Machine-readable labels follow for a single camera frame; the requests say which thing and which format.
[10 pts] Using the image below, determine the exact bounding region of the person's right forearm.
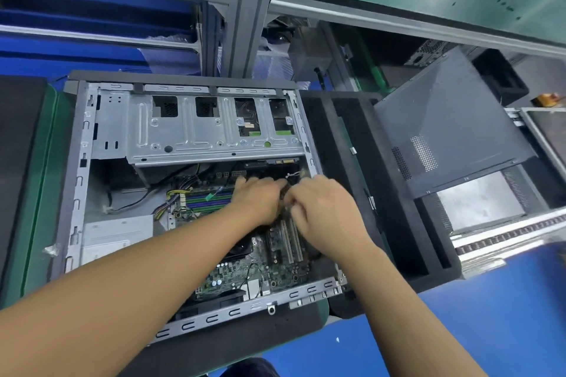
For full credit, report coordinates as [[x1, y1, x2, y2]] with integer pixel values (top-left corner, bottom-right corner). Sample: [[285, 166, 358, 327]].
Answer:
[[347, 244, 488, 377]]

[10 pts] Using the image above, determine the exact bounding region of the black divided foam tray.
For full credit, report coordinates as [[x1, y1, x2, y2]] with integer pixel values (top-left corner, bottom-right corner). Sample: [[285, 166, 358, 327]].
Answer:
[[301, 91, 463, 320]]

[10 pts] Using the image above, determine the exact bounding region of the blue plastic crate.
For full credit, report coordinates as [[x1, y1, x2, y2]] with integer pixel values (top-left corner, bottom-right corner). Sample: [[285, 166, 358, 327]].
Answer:
[[0, 0, 209, 82]]

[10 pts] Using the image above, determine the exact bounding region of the silver power supply unit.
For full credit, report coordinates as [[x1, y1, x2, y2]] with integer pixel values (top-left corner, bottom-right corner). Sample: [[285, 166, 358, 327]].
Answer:
[[80, 213, 156, 267]]

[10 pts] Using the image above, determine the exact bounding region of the person's right hand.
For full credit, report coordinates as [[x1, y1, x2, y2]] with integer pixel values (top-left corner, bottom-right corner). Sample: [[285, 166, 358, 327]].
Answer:
[[283, 174, 378, 264]]

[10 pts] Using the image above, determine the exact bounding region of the grey metal conveyor plate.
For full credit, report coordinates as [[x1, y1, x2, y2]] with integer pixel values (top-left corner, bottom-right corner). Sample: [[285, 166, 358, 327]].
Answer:
[[437, 169, 532, 234]]

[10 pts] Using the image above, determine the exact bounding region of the yellow push button box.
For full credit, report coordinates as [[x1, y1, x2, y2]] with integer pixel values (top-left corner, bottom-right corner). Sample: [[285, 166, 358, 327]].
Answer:
[[535, 92, 564, 108]]

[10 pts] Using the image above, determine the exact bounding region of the grey case side panel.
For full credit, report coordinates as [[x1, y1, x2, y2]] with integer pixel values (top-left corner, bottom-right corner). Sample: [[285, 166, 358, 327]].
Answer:
[[373, 45, 538, 199]]

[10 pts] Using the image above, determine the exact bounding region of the green motherboard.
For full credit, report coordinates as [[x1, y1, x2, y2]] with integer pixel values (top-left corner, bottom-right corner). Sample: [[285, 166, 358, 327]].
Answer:
[[163, 173, 341, 303]]

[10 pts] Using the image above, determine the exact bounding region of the clear plastic bag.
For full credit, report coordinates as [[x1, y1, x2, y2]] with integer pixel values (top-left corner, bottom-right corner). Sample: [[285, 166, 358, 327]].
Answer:
[[256, 37, 311, 82]]

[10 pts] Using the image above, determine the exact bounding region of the thick aluminium frame post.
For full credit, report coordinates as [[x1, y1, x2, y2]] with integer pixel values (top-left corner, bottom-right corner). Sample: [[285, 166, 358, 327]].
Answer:
[[219, 0, 284, 80]]

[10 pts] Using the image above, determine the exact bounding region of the dark grey computer case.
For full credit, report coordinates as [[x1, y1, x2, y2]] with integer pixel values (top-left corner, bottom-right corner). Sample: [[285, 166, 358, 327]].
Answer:
[[48, 70, 350, 347]]

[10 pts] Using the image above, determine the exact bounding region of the person's left hand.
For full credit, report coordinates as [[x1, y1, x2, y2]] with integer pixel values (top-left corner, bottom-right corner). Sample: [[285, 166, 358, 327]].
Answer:
[[225, 176, 291, 230]]

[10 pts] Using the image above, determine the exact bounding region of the distant computer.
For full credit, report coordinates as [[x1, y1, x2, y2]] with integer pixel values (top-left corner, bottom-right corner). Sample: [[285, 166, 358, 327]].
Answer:
[[407, 38, 456, 68]]

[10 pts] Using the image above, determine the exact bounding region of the person's left forearm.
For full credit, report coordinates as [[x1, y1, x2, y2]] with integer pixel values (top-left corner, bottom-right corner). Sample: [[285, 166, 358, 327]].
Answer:
[[0, 207, 268, 377]]

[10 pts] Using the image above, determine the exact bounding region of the aluminium conveyor frame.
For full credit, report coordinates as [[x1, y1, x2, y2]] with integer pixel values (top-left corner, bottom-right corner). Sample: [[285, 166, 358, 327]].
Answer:
[[446, 107, 566, 280]]

